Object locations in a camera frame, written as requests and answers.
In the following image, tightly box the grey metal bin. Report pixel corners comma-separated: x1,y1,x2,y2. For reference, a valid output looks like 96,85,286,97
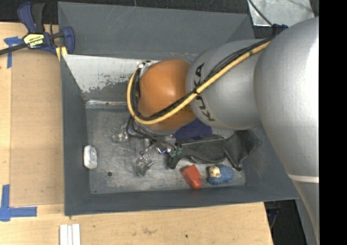
57,1,299,216

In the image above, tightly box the pale wood flat board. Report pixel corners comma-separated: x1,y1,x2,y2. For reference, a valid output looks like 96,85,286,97
9,23,66,208

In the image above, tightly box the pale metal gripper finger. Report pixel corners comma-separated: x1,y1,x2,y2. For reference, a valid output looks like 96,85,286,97
112,122,131,143
134,147,155,178

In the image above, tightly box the dark grey cloth pouch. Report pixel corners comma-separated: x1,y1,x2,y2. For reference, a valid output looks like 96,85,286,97
224,129,262,172

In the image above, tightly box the red plastic block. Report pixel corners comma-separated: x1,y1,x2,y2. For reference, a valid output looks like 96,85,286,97
181,164,203,191

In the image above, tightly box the white crumpled lump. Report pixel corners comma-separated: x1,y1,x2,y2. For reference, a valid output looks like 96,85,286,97
82,144,99,170

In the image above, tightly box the blue toy with cream face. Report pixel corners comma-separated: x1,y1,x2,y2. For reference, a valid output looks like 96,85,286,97
206,164,235,185

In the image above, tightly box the blue-purple cloth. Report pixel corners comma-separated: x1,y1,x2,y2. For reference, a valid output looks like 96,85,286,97
173,118,213,142

